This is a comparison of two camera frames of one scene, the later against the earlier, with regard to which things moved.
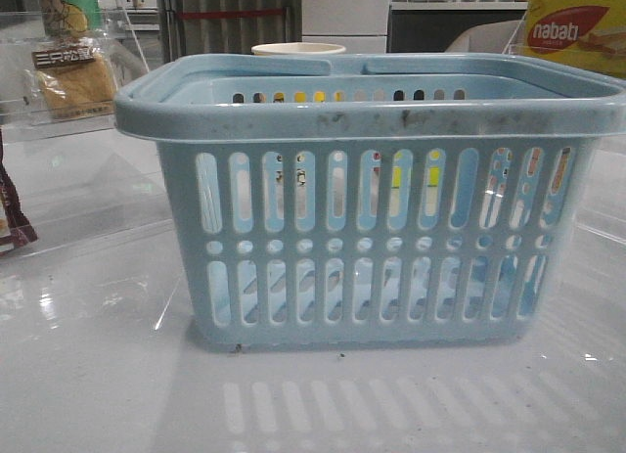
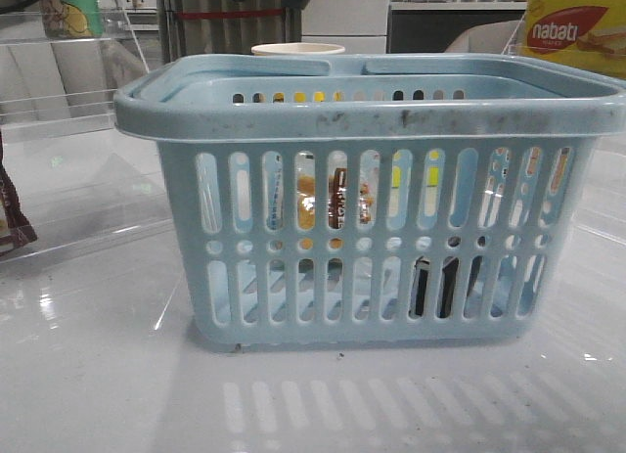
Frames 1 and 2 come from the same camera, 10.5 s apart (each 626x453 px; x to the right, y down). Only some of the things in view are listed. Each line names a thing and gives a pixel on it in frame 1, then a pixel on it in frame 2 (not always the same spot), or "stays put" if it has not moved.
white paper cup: x=297 y=49 stays put
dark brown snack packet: x=16 y=230 stays put
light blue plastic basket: x=427 y=202 stays put
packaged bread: x=74 y=79 -> x=337 y=211
